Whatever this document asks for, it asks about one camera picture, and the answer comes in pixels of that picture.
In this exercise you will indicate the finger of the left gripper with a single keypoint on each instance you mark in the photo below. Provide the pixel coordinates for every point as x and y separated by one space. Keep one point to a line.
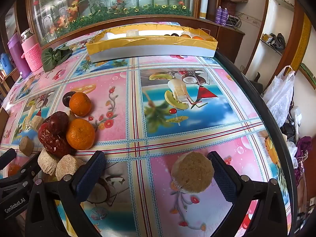
23 167
7 157

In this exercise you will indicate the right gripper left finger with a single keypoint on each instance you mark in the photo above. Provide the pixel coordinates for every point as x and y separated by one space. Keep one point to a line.
75 189

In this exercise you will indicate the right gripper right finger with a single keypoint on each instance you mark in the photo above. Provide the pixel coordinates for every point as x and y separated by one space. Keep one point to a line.
236 189

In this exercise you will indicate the beige puffed cake piece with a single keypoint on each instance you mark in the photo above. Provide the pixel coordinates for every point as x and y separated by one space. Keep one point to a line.
47 162

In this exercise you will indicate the beige puffed cake chunk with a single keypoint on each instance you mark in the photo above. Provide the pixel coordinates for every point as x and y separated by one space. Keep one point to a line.
68 164

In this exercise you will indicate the round beige rice cake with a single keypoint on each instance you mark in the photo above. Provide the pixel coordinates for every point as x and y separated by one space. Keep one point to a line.
192 173

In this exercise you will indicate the orange mandarin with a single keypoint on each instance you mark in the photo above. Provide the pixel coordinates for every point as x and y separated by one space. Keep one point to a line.
80 134
80 104

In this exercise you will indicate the small beige cake piece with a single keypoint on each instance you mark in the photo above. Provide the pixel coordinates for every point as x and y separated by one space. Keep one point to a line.
26 146

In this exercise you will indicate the dark red jujube date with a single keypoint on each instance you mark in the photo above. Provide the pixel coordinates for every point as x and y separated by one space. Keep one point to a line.
57 122

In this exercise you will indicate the fruit print tablecloth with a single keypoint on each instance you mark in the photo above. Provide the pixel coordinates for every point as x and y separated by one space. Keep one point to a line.
148 112

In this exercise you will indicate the dark plum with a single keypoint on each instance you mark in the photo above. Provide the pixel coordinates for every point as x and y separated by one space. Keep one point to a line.
66 98

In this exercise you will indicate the blue kettle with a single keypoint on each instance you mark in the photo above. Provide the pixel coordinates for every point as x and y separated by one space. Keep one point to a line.
5 62

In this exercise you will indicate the white plastic bag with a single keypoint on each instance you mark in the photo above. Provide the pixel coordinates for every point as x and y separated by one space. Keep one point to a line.
279 93

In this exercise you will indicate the green leafy vegetable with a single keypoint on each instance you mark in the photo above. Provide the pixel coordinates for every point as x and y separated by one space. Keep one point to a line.
54 57

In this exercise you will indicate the pink sleeved jar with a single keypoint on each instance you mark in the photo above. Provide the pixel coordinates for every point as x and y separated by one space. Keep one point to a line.
32 50

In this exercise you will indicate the purple thermos bottle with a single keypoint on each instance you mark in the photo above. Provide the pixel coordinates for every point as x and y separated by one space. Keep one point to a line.
16 51

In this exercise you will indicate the yellow silver long box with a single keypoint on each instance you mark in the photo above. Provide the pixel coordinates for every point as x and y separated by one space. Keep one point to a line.
150 39

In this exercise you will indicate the purple spray cans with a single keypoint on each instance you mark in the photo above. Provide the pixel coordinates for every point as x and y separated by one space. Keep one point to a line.
221 16

